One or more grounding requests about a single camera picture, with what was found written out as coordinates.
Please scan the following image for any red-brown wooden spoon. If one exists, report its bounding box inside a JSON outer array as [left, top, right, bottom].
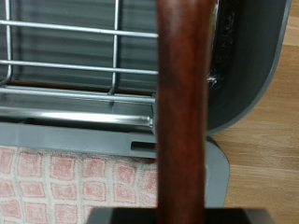
[[154, 0, 217, 224]]

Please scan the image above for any metal wire dish rack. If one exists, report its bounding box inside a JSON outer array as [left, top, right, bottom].
[[0, 0, 161, 133]]

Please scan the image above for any grey plastic drain tray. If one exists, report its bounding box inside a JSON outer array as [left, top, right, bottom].
[[0, 0, 159, 92]]

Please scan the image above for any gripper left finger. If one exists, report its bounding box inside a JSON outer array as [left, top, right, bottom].
[[86, 206, 159, 224]]

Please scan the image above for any grey plastic crate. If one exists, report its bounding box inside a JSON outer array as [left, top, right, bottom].
[[0, 120, 232, 210]]

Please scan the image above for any dark grey cutlery caddy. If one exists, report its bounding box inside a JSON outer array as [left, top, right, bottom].
[[205, 0, 292, 137]]

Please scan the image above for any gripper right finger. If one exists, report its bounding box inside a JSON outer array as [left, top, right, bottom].
[[204, 207, 277, 224]]

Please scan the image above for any pink checked towel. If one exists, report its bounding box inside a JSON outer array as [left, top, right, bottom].
[[0, 145, 159, 224]]

